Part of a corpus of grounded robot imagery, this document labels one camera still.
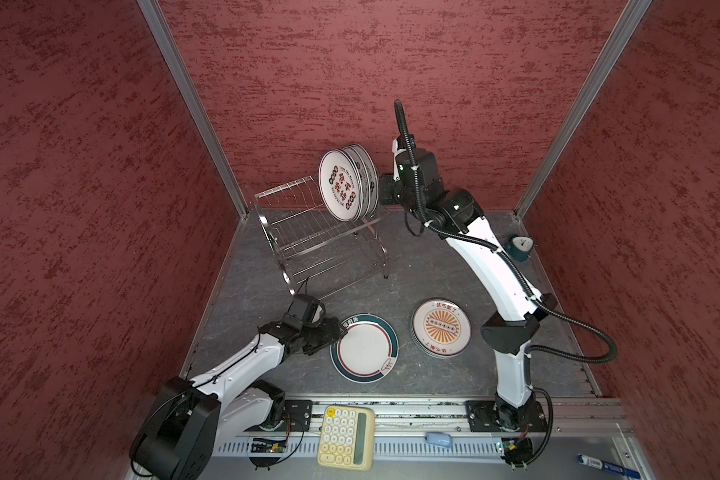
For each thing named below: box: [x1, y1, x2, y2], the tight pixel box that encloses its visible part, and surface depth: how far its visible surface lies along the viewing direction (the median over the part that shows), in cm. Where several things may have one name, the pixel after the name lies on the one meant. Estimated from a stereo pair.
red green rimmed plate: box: [330, 312, 400, 384], surface depth 86 cm
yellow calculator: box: [317, 404, 375, 471], surface depth 71 cm
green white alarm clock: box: [505, 235, 535, 262], surface depth 108 cm
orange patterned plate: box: [410, 298, 472, 358], surface depth 89 cm
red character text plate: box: [318, 149, 363, 222], surface depth 81 cm
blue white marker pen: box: [577, 453, 641, 479], surface depth 69 cm
